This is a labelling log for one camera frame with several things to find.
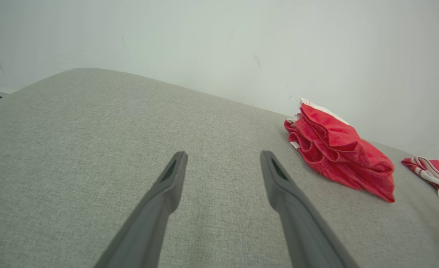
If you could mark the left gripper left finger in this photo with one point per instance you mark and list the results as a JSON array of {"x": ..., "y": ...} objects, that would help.
[{"x": 148, "y": 227}]

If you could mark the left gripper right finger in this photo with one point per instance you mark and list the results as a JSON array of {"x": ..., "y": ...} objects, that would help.
[{"x": 305, "y": 230}]

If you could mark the red shorts with white stripe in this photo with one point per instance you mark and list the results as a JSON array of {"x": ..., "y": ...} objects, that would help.
[{"x": 338, "y": 149}]

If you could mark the grey fabric sofa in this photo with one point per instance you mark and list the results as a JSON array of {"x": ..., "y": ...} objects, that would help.
[{"x": 92, "y": 149}]

